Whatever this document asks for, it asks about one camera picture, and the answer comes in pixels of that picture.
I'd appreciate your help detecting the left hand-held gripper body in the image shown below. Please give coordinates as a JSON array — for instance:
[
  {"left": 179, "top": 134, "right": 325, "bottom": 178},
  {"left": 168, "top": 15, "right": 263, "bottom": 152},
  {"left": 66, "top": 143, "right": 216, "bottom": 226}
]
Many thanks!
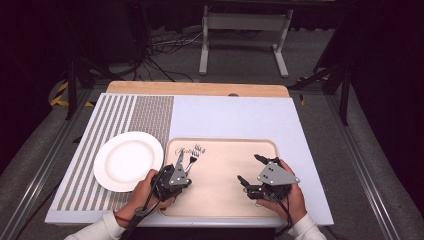
[{"left": 150, "top": 151, "right": 194, "bottom": 203}]

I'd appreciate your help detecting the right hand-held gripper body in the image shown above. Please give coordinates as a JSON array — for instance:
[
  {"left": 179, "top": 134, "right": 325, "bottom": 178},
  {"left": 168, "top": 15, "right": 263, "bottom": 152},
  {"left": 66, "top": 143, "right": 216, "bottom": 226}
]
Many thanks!
[{"left": 246, "top": 161, "right": 301, "bottom": 202}]

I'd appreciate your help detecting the fork with brown handle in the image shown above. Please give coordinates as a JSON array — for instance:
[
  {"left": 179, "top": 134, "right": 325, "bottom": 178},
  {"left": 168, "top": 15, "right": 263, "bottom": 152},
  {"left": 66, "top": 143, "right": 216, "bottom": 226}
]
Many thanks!
[{"left": 184, "top": 149, "right": 201, "bottom": 176}]

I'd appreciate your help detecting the beige rectangular tray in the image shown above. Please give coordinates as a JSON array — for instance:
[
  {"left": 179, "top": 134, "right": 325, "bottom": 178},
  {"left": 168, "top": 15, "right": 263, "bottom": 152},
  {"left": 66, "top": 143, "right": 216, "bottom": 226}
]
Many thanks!
[{"left": 158, "top": 137, "right": 284, "bottom": 219}]

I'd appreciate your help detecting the person's right hand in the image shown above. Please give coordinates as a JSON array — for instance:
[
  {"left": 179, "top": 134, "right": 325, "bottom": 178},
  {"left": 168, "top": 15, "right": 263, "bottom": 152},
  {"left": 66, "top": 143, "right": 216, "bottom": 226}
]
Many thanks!
[{"left": 264, "top": 159, "right": 308, "bottom": 224}]

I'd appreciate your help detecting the person's left hand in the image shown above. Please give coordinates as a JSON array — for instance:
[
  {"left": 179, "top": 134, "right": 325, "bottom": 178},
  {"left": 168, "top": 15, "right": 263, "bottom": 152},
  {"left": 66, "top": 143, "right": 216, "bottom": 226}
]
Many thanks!
[{"left": 114, "top": 168, "right": 177, "bottom": 220}]

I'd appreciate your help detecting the light blue table mat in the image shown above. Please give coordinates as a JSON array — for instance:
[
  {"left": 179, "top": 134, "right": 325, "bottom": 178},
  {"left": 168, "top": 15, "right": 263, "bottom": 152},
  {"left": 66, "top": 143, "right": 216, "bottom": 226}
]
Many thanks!
[{"left": 44, "top": 92, "right": 335, "bottom": 228}]

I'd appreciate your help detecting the white round plate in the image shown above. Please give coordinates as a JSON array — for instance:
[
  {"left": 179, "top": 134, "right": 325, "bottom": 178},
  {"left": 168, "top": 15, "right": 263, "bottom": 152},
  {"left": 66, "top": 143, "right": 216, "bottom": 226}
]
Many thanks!
[{"left": 93, "top": 130, "right": 165, "bottom": 193}]

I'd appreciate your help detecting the striped woven placemat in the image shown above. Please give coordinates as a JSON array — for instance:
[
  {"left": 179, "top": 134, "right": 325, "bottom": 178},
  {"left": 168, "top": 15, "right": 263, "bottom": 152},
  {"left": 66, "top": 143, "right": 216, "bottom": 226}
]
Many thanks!
[{"left": 55, "top": 94, "right": 175, "bottom": 212}]

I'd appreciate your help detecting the yellow black floor tape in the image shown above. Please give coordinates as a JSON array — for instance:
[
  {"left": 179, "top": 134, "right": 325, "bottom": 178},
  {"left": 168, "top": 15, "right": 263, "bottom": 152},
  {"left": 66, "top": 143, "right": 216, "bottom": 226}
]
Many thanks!
[
  {"left": 49, "top": 81, "right": 96, "bottom": 108},
  {"left": 297, "top": 74, "right": 331, "bottom": 106}
]

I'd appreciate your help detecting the black metal stand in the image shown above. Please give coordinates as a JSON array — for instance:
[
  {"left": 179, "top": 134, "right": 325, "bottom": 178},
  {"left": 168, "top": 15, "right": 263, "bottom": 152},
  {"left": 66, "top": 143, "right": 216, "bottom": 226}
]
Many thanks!
[
  {"left": 288, "top": 19, "right": 355, "bottom": 127},
  {"left": 64, "top": 59, "right": 116, "bottom": 121}
]

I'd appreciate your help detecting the white metal stand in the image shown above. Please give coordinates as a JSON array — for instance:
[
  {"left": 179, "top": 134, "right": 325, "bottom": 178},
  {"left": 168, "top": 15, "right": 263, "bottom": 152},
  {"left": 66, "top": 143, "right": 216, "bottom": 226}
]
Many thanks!
[{"left": 198, "top": 4, "right": 294, "bottom": 79}]

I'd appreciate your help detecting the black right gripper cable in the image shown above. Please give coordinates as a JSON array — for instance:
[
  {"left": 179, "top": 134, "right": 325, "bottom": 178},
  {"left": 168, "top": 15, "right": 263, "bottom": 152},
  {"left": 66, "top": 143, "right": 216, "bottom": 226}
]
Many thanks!
[{"left": 271, "top": 194, "right": 294, "bottom": 238}]

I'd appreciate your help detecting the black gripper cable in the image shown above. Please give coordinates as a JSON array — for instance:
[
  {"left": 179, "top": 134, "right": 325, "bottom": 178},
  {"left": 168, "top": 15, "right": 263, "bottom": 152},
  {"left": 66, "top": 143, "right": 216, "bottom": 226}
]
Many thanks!
[
  {"left": 271, "top": 194, "right": 294, "bottom": 238},
  {"left": 119, "top": 166, "right": 168, "bottom": 240}
]

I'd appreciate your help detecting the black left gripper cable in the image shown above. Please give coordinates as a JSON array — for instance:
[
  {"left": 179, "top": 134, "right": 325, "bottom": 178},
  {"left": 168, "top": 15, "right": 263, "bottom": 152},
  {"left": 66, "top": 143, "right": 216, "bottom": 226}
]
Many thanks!
[{"left": 119, "top": 166, "right": 168, "bottom": 240}]

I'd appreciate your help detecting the aluminium rail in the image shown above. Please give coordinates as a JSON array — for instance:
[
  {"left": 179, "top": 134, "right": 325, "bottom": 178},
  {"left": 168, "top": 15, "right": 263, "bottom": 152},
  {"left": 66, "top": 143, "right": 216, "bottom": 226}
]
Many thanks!
[
  {"left": 0, "top": 89, "right": 96, "bottom": 240},
  {"left": 324, "top": 94, "right": 424, "bottom": 240}
]

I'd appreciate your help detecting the bundle of floor cables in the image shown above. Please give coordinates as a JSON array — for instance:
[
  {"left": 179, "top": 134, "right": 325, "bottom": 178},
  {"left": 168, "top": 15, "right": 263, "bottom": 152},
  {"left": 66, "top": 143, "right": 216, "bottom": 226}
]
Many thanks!
[{"left": 133, "top": 26, "right": 204, "bottom": 83}]

